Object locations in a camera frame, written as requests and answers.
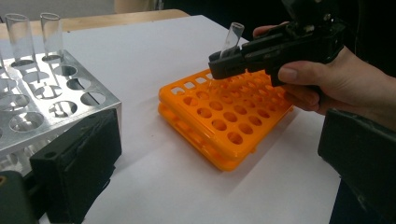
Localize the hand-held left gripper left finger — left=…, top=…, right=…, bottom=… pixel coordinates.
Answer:
left=29, top=107, right=123, bottom=224

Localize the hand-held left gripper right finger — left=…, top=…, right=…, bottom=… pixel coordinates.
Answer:
left=317, top=107, right=396, bottom=224

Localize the clear glass test tube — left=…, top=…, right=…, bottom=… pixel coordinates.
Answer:
left=39, top=11, right=65, bottom=88
left=219, top=21, right=246, bottom=60
left=4, top=12, right=41, bottom=85

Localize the metal test tube rack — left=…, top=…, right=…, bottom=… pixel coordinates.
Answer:
left=0, top=49, right=122, bottom=175

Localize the orange plastic test tube rack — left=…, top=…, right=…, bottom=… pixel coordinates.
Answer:
left=157, top=68, right=295, bottom=173

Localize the wooden table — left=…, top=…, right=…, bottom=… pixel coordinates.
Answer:
left=0, top=8, right=191, bottom=40

